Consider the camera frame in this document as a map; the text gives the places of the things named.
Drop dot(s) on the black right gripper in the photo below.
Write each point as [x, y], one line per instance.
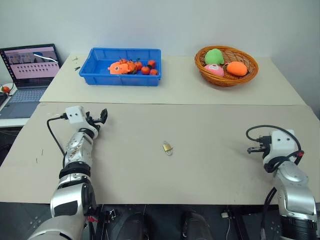
[265, 149]

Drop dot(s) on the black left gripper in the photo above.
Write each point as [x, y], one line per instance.
[94, 122]

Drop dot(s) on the small brass padlock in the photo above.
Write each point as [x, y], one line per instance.
[167, 147]

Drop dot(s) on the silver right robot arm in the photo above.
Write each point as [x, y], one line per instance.
[292, 180]

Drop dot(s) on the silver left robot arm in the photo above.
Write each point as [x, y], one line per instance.
[75, 150]

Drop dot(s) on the blue plastic bin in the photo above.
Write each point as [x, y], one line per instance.
[120, 80]

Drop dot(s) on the orange plush fish toy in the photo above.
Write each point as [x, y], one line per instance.
[117, 68]

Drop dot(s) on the small white plug adapter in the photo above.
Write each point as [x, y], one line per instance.
[224, 215]

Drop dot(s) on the brown wicker basket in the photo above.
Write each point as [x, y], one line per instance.
[225, 81]

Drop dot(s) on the grey open laptop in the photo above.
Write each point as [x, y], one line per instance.
[25, 97]

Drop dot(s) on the orange plush fruit toy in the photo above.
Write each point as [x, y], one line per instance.
[236, 68]

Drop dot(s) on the pink plush toy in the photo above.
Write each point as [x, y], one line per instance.
[215, 70]

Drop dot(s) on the dark rounded shape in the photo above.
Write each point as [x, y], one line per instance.
[132, 226]
[195, 226]

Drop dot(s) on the green plush toy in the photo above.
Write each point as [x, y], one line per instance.
[213, 56]

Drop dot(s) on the orange fruit beside laptop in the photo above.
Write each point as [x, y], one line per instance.
[5, 89]

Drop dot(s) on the black flat device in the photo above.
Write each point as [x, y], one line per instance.
[2, 98]

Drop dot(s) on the red tape strip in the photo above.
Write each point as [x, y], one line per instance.
[91, 219]

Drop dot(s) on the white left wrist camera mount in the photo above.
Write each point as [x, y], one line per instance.
[75, 115]

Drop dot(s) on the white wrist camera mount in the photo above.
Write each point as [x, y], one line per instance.
[75, 115]
[282, 142]

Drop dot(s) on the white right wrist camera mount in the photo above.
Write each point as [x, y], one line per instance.
[282, 142]

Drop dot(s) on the small metal bracket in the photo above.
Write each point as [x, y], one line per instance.
[112, 215]

